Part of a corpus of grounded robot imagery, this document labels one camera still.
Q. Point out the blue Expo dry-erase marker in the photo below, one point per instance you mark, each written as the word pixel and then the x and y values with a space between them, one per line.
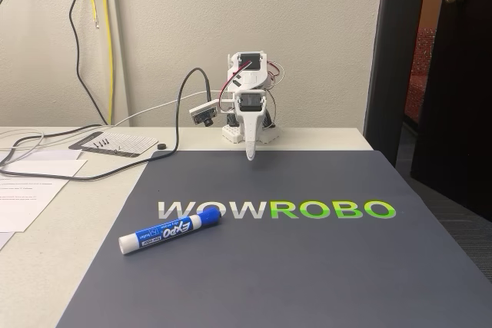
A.
pixel 169 232

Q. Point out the small black round cap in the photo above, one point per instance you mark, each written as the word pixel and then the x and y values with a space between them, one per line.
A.
pixel 162 146

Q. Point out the white black screw mat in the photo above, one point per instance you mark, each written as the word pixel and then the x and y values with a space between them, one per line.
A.
pixel 127 143

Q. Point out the grey WOWROBO mat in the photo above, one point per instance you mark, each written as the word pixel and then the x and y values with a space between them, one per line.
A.
pixel 269 274

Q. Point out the red patterned seat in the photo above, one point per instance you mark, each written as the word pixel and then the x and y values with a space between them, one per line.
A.
pixel 419 74

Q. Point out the blank white paper sheet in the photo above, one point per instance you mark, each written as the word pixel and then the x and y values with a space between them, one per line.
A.
pixel 50 155
pixel 57 169

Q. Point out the dark wooden door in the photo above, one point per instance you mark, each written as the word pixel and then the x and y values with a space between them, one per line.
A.
pixel 457 93

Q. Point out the printed white paper sheet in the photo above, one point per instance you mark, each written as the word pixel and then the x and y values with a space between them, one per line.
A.
pixel 27 205

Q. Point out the white gripper camera module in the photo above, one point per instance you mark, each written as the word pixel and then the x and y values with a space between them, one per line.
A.
pixel 201 113

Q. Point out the dark door frame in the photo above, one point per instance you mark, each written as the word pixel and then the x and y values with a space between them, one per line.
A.
pixel 396 55

